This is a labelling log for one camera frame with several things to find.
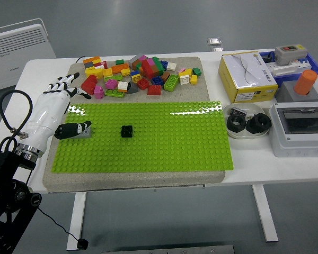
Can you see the orange flat toy brick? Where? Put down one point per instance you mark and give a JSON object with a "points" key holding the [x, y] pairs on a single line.
{"points": [[91, 59]]}

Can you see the lime green studded baseplate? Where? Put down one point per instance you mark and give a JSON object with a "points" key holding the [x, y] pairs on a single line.
{"points": [[169, 143]]}

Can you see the lime green wide toy brick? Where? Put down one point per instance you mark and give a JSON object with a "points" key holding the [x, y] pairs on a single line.
{"points": [[171, 82]]}

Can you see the orange long toy brick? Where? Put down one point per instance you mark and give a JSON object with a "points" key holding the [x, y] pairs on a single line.
{"points": [[119, 68]]}

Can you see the white table leg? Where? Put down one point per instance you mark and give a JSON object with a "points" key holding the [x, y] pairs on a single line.
{"points": [[77, 222], [266, 219]]}

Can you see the blue square toy brick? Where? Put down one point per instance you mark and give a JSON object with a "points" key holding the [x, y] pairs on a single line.
{"points": [[157, 80], [164, 64]]}

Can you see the white electrical enclosure box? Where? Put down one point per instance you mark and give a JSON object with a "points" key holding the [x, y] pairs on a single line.
{"points": [[294, 143]]}

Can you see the yellow square toy brick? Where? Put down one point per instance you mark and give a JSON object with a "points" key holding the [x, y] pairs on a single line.
{"points": [[107, 72], [125, 72]]}

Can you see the grey switch box red button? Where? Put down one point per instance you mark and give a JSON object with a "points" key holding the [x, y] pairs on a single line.
{"points": [[290, 54]]}

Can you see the grey large toy brick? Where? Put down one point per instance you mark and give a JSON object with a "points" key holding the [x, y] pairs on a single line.
{"points": [[134, 61]]}

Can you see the grey-brown table mat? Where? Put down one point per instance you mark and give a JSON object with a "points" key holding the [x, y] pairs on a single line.
{"points": [[137, 182]]}

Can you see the red slope toy brick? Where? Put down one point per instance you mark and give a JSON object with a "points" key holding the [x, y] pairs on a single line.
{"points": [[154, 90]]}

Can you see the black adapter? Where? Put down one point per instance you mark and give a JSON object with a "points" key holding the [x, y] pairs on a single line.
{"points": [[268, 57]]}

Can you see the pink small toy brick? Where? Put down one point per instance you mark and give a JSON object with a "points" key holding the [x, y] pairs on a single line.
{"points": [[150, 62]]}

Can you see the small black printed card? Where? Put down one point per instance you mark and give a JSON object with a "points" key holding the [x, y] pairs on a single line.
{"points": [[238, 111]]}

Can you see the dark green small toy brick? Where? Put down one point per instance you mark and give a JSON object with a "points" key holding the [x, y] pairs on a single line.
{"points": [[119, 62]]}

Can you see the white flat toy brick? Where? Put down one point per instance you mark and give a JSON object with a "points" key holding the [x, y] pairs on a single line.
{"points": [[99, 67]]}

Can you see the grey metal plate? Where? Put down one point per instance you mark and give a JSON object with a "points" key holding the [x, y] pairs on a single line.
{"points": [[169, 250]]}

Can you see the light grey long toy brick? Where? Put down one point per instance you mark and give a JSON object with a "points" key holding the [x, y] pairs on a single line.
{"points": [[86, 134]]}

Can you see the yellow and white carton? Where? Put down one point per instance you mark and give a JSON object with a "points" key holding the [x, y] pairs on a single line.
{"points": [[243, 74]]}

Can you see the metal floor socket cover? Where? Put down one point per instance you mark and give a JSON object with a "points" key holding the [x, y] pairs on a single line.
{"points": [[216, 49], [214, 41]]}

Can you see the brown toy brick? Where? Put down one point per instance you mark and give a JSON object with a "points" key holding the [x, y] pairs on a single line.
{"points": [[158, 71], [165, 76]]}

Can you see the yellow small toy brick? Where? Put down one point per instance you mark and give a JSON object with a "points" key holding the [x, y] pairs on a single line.
{"points": [[187, 71], [193, 79]]}

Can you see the dark grey slope brick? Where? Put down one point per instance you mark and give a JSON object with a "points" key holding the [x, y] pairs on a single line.
{"points": [[133, 88]]}

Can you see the pink square toy brick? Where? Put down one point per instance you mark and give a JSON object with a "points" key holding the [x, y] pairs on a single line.
{"points": [[98, 92]]}

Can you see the black square toy brick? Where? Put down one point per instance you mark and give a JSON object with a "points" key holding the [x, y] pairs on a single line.
{"points": [[127, 131]]}

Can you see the yellow and blue toy brick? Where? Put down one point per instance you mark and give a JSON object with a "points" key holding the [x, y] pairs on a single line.
{"points": [[135, 76]]}

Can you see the green square toy brick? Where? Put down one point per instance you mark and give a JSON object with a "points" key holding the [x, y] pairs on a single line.
{"points": [[197, 71]]}

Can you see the red square toy brick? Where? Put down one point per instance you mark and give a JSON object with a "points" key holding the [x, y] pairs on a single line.
{"points": [[142, 83]]}

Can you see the magenta studded toy brick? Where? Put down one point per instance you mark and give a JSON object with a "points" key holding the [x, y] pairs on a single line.
{"points": [[111, 84]]}

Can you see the white square toy brick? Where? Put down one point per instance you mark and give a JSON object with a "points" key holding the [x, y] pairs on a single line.
{"points": [[184, 79], [171, 66]]}

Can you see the green tall toy brick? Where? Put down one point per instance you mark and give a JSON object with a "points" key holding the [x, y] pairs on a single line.
{"points": [[157, 61]]}

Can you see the pink flat toy brick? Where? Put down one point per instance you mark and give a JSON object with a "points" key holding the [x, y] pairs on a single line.
{"points": [[182, 70]]}

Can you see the dark grey small toy brick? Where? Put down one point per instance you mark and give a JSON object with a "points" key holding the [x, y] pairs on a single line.
{"points": [[89, 64]]}

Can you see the orange small toy brick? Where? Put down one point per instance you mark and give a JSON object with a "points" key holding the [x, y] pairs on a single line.
{"points": [[141, 71]]}

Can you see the red tall toy brick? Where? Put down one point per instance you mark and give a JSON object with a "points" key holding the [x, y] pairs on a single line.
{"points": [[148, 70]]}

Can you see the grey square holder block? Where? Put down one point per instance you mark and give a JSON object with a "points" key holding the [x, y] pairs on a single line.
{"points": [[287, 92]]}

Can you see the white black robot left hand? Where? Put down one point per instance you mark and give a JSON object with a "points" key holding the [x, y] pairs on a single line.
{"points": [[46, 113]]}

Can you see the blue plastic tray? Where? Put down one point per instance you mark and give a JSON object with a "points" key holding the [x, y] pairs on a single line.
{"points": [[316, 67]]}

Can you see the yellow flat toy brick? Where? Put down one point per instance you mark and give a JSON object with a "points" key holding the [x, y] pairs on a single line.
{"points": [[97, 62]]}

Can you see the red large slope brick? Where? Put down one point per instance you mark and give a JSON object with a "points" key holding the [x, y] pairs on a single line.
{"points": [[89, 84]]}

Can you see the lime green long toy brick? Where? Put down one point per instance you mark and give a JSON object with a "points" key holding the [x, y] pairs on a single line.
{"points": [[114, 92], [113, 77]]}

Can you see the white shallow dish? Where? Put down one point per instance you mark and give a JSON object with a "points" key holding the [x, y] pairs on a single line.
{"points": [[249, 108]]}

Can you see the orange ribbed cylinder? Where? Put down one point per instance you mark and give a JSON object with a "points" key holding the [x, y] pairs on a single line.
{"points": [[304, 82]]}

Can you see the magenta flat toy brick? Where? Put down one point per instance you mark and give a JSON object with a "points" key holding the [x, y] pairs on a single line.
{"points": [[143, 56]]}

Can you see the large black hex nut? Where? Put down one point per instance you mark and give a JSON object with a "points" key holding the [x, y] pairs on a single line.
{"points": [[263, 124], [231, 125]]}

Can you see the white panel heater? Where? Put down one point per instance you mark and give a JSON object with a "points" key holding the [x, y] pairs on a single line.
{"points": [[13, 53]]}

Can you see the white and orange toy brick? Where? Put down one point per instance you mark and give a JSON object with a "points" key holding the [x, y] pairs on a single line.
{"points": [[122, 86]]}

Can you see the yellow rounded toy brick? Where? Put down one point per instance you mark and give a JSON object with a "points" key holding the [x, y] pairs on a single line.
{"points": [[92, 72]]}

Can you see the red small toy brick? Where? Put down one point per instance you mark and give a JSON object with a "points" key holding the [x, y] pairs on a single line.
{"points": [[104, 64]]}

